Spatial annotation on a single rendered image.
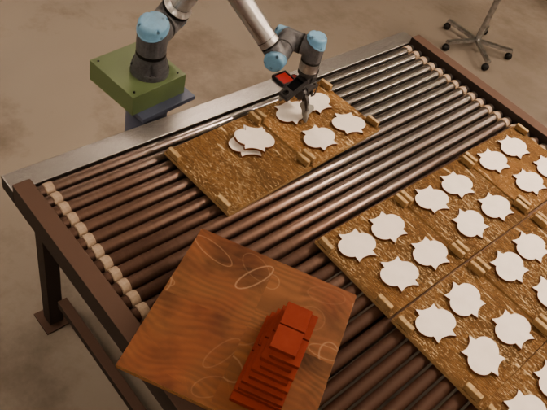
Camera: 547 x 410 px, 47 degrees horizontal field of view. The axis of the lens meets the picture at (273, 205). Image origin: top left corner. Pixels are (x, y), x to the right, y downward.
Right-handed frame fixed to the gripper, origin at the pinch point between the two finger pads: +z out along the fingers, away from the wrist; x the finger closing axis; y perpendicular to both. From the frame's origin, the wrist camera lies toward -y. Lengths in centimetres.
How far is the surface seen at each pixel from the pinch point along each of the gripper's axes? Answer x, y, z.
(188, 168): -2, -54, 2
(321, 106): -4.1, 14.1, -0.8
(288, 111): 0.2, -1.5, -0.9
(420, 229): -70, -3, 1
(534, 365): -125, -17, 1
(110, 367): -21, -95, 69
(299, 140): -12.9, -8.2, 0.8
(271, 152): -12.0, -22.4, 1.1
